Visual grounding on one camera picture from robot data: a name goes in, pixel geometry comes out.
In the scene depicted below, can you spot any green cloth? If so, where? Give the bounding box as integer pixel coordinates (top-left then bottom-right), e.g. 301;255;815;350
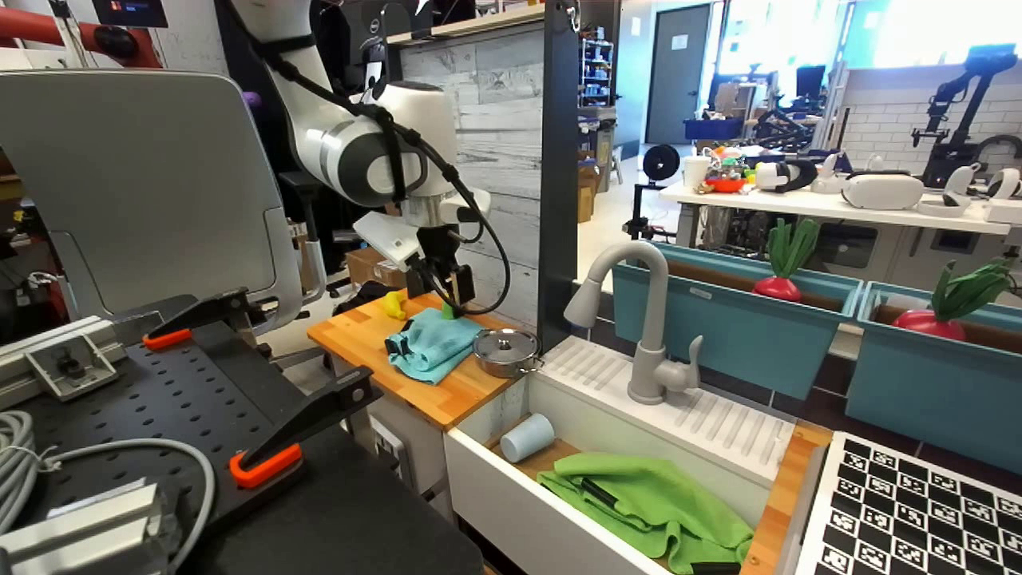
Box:
535;451;758;575

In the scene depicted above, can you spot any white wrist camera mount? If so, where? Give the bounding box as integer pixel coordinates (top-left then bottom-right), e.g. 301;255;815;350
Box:
351;207;426;271

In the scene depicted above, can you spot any grey cable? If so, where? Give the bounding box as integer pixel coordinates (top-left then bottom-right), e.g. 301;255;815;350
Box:
0;405;220;570

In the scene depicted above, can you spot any white background table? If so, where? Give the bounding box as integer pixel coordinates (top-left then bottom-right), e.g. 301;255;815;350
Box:
673;181;1022;242

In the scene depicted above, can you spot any grey flat panel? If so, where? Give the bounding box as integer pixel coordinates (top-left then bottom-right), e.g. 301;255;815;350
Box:
0;72;306;322

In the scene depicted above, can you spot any yellow banana plush toy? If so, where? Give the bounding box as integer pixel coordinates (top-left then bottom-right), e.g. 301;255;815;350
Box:
376;290;415;322

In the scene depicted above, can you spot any light blue cylinder cup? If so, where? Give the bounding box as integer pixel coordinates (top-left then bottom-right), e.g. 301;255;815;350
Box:
499;408;559;466

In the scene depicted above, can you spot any white sink basin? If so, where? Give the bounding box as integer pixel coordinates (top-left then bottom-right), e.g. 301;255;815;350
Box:
440;335;798;575

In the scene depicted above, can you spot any black white checkerboard panel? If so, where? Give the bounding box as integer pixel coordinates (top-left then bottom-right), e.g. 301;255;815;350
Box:
795;428;1022;575

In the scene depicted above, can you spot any black vertical frame pole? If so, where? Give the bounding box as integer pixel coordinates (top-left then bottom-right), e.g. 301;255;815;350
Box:
534;0;585;354

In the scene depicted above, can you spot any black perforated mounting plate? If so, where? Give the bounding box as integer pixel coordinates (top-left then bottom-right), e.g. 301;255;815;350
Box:
0;316;353;575

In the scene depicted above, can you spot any teal plastic planter bin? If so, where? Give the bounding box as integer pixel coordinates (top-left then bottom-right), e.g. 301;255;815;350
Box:
610;242;864;403
842;278;1022;480

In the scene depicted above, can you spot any light blue cloth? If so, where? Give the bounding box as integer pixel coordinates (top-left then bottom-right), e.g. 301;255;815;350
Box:
383;306;486;388

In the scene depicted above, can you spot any round metal bowl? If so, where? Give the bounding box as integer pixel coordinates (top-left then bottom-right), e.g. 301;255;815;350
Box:
472;325;541;380

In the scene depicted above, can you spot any black clamp with orange tip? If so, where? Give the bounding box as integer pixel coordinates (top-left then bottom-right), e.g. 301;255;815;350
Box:
138;290;263;354
225;363;383;495

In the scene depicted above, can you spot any grey faucet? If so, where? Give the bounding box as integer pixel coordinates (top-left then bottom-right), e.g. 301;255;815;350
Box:
562;237;707;408

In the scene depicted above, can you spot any red radish plush toy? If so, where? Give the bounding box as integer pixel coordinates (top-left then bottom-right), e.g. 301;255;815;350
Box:
891;260;1020;346
750;215;824;304

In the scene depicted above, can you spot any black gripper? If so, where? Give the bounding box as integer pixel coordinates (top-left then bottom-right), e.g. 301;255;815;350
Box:
406;220;480;316

